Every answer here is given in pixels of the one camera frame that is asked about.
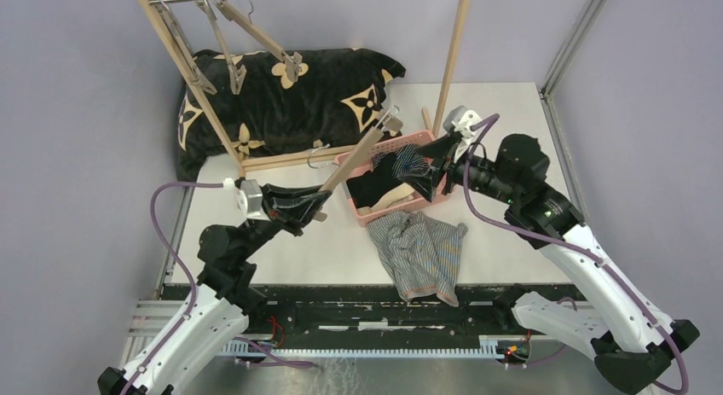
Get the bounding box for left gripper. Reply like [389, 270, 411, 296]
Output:
[238, 181, 333, 259]

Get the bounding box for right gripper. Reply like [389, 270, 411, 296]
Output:
[398, 131, 519, 204]

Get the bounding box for navy striped underwear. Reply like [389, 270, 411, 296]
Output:
[372, 143, 430, 179]

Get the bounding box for wooden clip hanger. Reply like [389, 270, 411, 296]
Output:
[215, 0, 304, 89]
[157, 2, 217, 95]
[320, 105, 403, 193]
[197, 0, 247, 96]

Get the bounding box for black underwear cream waistband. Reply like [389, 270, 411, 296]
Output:
[346, 169, 414, 212]

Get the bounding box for grey striped boxer shorts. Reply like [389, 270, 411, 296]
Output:
[367, 211, 468, 307]

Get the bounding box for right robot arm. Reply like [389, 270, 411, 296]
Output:
[404, 134, 700, 394]

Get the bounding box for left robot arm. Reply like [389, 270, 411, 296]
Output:
[97, 177, 333, 394]

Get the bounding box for empty wooden clip hanger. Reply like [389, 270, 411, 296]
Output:
[157, 2, 217, 95]

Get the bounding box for pink plastic basket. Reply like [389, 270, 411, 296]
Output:
[342, 130, 450, 227]

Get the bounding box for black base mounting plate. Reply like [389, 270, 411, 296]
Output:
[213, 285, 564, 351]

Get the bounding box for black floral pillow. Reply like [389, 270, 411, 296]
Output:
[193, 48, 407, 158]

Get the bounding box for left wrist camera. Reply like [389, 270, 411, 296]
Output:
[223, 177, 269, 221]

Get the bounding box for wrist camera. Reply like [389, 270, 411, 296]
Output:
[223, 177, 269, 221]
[442, 106, 483, 152]

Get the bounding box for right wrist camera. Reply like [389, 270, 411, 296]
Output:
[442, 106, 483, 152]

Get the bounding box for wooden clothes rack frame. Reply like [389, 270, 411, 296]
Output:
[130, 0, 474, 179]

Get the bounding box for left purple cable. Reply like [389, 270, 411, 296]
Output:
[119, 180, 317, 395]

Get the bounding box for white slotted cable duct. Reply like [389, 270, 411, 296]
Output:
[214, 334, 532, 360]

